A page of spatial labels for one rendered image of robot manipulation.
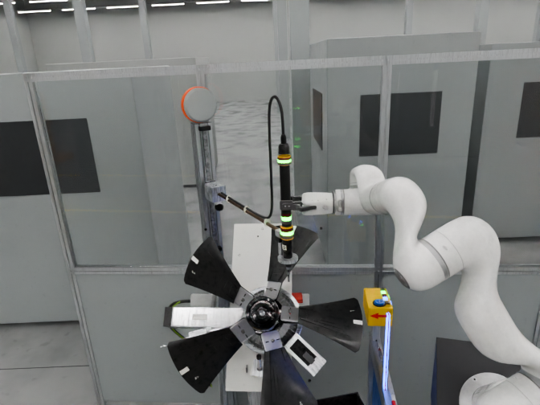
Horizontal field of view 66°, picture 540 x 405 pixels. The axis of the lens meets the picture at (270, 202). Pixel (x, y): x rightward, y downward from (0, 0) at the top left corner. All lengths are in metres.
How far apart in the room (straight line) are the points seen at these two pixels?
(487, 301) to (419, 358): 1.67
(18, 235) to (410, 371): 2.99
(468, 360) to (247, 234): 0.98
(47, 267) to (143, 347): 1.38
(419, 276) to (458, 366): 0.64
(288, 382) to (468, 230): 0.86
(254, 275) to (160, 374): 1.22
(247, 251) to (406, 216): 1.02
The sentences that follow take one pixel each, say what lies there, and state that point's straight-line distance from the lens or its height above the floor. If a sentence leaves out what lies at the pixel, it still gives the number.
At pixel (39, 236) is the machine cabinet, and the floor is 0.83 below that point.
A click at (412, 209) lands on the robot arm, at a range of 0.96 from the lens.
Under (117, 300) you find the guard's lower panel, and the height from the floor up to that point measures 0.79.
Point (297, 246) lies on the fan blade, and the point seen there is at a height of 1.40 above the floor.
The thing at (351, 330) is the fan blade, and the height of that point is 1.15.
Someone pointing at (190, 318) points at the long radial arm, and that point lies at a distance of 1.73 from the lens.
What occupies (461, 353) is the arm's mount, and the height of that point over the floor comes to 1.14.
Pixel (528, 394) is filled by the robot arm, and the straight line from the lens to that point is 1.13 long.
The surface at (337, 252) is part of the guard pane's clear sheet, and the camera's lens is 2.24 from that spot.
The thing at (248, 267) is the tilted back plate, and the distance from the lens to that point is 1.83.
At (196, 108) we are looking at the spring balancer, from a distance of 1.91.
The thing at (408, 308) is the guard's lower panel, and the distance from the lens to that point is 2.44.
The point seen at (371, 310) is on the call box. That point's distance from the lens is 1.82.
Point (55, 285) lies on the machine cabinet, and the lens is 3.89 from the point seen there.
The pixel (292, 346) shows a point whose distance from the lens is 1.64.
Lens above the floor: 2.06
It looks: 19 degrees down
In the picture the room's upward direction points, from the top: 3 degrees counter-clockwise
